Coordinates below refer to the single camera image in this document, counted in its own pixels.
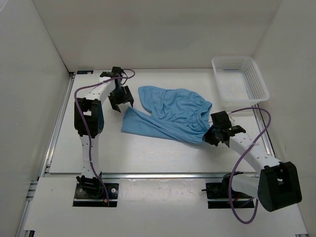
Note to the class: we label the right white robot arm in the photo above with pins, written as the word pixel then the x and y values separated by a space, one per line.
pixel 277 185

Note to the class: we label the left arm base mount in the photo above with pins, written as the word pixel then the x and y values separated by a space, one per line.
pixel 90 193

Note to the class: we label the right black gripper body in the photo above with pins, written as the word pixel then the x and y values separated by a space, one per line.
pixel 217 129

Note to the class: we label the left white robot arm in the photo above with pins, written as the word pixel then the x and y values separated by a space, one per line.
pixel 89 122

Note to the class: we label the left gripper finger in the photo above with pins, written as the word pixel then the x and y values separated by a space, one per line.
pixel 115 101
pixel 128 98

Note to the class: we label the light blue shorts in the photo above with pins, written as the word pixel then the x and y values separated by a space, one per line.
pixel 173 114

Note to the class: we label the white plastic mesh basket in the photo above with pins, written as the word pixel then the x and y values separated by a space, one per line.
pixel 239 81

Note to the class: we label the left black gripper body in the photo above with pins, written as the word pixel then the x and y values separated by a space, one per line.
pixel 119 94

